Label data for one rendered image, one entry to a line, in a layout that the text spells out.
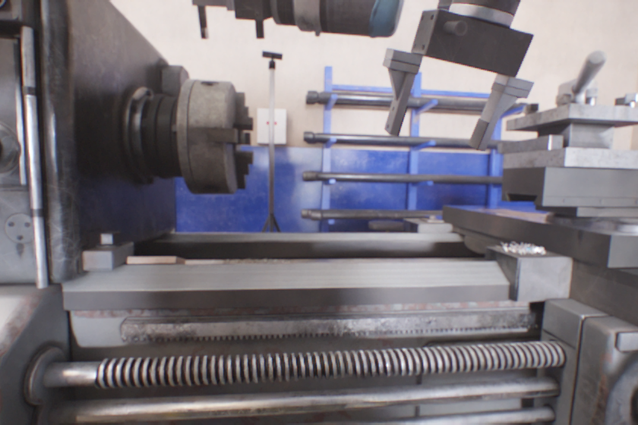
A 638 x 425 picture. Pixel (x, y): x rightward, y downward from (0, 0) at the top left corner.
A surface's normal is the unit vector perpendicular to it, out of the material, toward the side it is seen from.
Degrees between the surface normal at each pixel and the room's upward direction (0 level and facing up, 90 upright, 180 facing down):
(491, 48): 113
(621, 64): 90
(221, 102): 62
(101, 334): 90
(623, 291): 90
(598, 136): 90
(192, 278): 36
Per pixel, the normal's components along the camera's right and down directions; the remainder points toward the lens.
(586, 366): -0.99, -0.01
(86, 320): 0.11, 0.11
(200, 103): 0.11, -0.33
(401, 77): 0.11, 0.49
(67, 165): 0.86, 0.07
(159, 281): 0.08, -0.75
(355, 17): -0.26, 0.77
